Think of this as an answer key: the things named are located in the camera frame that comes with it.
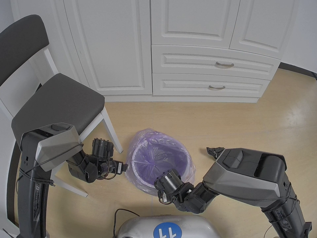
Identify white wardrobe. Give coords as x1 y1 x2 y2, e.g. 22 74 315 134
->
9 0 298 104

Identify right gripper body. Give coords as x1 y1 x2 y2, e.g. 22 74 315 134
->
157 188 175 205

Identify black cable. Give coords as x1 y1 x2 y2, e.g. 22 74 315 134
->
113 208 140 238

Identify purple plastic bag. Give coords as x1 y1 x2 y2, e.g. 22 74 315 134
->
125 127 196 197

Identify white chair grey cushions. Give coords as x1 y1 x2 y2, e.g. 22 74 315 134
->
0 14 124 198

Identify black plastic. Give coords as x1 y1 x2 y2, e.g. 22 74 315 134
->
206 146 226 161

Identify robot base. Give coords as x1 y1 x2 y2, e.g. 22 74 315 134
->
118 215 220 238

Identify grey trash bin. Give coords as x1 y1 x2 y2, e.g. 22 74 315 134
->
131 136 193 191

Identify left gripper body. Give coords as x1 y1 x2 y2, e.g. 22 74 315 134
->
106 159 129 176

